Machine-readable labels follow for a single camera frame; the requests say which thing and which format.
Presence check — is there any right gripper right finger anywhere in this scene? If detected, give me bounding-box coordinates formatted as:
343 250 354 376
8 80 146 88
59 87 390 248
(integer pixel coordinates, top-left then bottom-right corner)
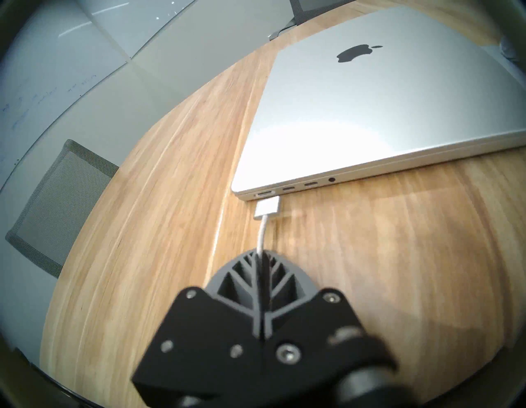
263 252 367 408

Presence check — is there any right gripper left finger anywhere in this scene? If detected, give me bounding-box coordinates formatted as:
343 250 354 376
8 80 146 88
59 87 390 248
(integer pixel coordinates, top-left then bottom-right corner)
131 251 264 408

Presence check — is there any white MagSafe charging cable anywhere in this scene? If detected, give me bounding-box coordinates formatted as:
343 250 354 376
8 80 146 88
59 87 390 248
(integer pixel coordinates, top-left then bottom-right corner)
254 196 281 264

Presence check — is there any silver MacBook laptop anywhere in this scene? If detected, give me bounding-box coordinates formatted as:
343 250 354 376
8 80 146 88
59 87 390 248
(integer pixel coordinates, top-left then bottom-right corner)
231 5 526 202

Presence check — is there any armless grey mesh chair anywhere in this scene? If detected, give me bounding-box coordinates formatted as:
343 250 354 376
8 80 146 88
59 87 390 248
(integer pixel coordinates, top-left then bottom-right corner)
5 139 120 280

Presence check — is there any glass whiteboard with writing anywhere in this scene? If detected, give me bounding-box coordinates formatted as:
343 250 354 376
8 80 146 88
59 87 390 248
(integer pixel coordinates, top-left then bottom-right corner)
0 0 129 190

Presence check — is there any clean glass whiteboard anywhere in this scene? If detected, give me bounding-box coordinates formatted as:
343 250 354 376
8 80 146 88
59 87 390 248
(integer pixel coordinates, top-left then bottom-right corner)
88 0 198 60

